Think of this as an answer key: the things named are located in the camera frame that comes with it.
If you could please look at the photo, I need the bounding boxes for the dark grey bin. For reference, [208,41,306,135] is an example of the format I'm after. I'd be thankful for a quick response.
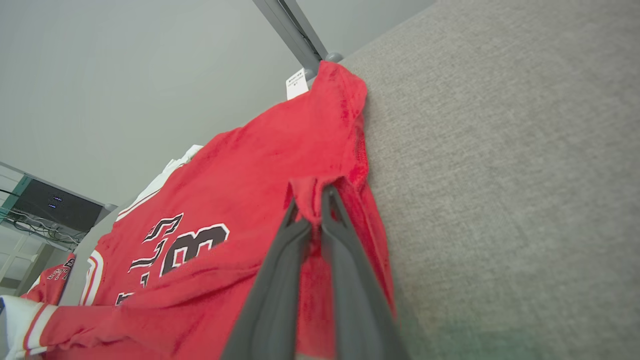
[11,177,106,234]

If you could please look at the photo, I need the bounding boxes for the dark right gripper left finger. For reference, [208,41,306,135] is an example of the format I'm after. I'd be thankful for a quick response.
[220,196,314,360]

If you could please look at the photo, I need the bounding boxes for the red basketball jersey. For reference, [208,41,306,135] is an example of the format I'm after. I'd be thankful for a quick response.
[0,60,401,360]

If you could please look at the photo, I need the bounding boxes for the red shorts with white band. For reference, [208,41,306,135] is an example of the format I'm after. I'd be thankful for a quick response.
[20,251,77,306]

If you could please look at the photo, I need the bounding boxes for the tangled black cables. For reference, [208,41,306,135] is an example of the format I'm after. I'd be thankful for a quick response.
[0,189,83,247]

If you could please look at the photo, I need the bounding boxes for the grey partition joint post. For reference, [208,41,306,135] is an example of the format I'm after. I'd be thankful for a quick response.
[251,0,346,81]

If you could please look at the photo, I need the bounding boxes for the teal box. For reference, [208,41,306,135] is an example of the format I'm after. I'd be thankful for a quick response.
[0,175,32,221]

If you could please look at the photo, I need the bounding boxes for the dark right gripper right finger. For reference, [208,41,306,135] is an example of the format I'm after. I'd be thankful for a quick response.
[319,184,412,360]

